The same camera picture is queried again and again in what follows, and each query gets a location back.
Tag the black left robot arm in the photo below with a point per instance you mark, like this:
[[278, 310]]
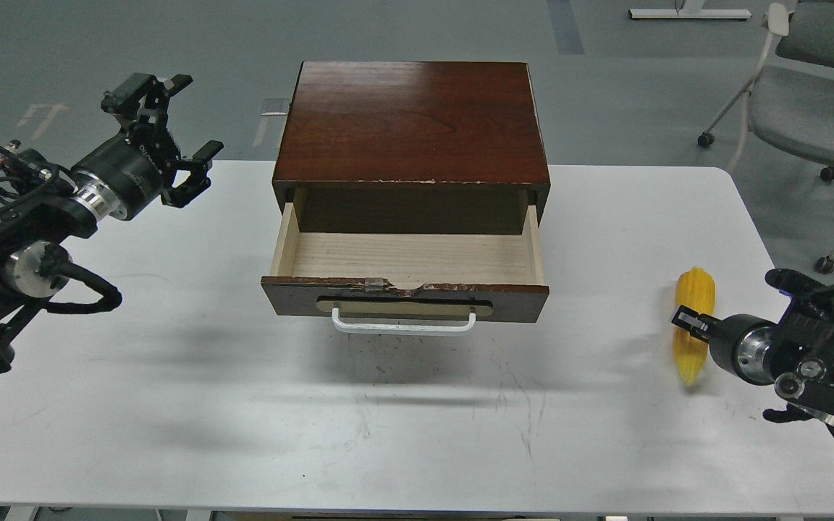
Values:
[[43, 203]]

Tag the grey office chair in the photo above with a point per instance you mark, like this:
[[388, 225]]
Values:
[[788, 102]]

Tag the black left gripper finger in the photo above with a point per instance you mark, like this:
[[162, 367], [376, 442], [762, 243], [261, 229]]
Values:
[[198, 167], [143, 99]]

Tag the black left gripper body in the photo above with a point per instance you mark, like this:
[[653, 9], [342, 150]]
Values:
[[127, 172]]

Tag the dark wooden cabinet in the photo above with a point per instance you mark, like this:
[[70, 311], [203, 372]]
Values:
[[428, 124]]

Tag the yellow corn cob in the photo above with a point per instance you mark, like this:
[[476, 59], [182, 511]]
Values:
[[696, 290]]

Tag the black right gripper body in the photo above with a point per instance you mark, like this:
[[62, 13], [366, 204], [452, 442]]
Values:
[[742, 345]]

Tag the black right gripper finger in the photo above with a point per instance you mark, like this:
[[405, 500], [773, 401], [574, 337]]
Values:
[[697, 325]]

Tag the wooden drawer with white handle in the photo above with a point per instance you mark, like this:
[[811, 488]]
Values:
[[451, 280]]

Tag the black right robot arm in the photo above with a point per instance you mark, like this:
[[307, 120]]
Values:
[[794, 356]]

